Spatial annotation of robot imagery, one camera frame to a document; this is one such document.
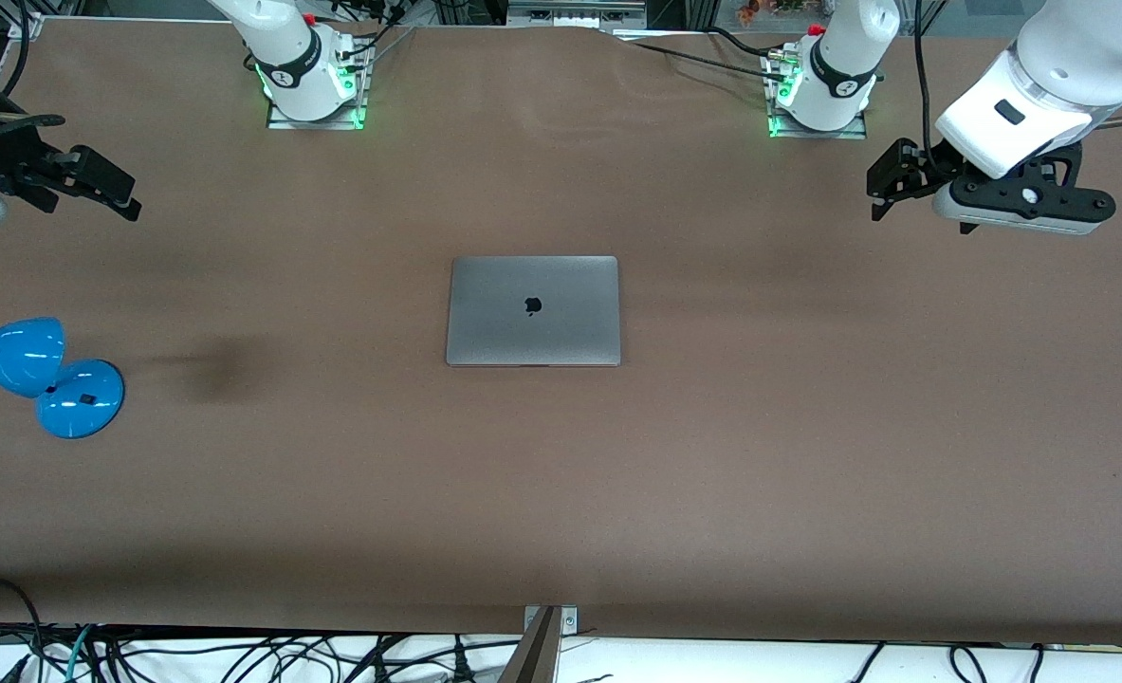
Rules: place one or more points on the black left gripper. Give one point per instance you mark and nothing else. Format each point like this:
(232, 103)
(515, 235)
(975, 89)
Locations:
(921, 168)

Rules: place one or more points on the grey aluminium laptop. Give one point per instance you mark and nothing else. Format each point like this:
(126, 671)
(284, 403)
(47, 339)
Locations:
(532, 308)

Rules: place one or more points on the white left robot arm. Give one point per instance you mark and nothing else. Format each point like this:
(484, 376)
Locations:
(1054, 66)

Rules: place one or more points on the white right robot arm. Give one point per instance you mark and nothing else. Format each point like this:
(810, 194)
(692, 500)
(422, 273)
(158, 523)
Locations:
(295, 66)

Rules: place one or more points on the orange background clutter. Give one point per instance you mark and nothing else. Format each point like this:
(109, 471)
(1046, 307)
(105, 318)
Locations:
(769, 9)

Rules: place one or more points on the blue desk lamp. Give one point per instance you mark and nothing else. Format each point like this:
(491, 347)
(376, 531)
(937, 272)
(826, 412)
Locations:
(77, 403)

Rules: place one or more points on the brown table cover cloth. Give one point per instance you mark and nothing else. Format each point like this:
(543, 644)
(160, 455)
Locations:
(807, 427)

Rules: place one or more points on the grey metal socket box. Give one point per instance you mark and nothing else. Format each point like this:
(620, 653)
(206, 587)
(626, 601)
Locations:
(570, 14)

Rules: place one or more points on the aluminium frame profile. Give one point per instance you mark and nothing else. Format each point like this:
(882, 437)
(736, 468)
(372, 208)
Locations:
(27, 27)

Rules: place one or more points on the small metal table bracket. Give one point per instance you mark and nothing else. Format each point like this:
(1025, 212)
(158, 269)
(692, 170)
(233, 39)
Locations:
(570, 621)

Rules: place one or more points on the dark metal camera pole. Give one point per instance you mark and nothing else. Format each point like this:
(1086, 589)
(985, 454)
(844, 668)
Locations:
(534, 659)

